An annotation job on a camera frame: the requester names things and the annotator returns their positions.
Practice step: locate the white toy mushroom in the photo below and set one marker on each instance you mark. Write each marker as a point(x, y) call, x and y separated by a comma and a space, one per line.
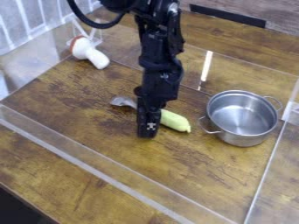
point(85, 51)

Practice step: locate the clear acrylic stand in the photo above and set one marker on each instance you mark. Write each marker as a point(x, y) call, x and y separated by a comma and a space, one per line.
point(81, 30)

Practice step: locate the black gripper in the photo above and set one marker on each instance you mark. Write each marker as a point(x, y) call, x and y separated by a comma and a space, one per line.
point(160, 88)

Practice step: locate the stainless steel pot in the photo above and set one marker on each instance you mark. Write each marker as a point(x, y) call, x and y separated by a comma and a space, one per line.
point(244, 117)

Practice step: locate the black strip on table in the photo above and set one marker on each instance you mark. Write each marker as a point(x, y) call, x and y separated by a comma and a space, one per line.
point(229, 16)

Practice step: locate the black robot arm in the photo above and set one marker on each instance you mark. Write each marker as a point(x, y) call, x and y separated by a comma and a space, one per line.
point(158, 20)

